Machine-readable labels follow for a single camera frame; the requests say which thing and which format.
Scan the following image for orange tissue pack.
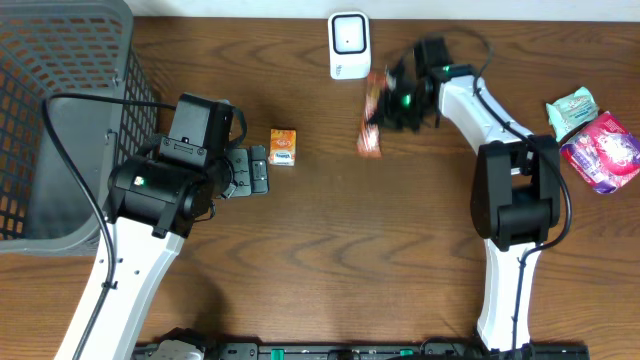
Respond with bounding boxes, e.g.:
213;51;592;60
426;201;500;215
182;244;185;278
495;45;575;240
268;129;297;166

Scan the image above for orange chocolate bar wrapper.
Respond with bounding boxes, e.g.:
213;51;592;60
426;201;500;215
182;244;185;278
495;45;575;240
356;73;387;158

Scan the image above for teal snack packet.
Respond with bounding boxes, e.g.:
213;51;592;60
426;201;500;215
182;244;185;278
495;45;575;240
545;87;599;143

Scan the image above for red purple snack bag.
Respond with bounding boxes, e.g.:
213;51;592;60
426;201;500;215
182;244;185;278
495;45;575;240
560;112;639;194

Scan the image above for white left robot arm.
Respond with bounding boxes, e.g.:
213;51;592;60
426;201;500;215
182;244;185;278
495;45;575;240
56;138;269;359

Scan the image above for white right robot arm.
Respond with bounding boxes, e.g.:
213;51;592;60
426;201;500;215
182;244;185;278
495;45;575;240
365;63;571;358

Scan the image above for white barcode scanner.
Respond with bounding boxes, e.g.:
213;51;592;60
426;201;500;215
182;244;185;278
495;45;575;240
327;11;372;80

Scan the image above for grey plastic mesh basket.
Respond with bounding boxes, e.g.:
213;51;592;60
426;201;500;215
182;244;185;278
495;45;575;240
1;0;158;256

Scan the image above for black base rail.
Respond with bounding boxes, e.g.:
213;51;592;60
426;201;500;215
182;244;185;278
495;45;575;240
130;328;591;360

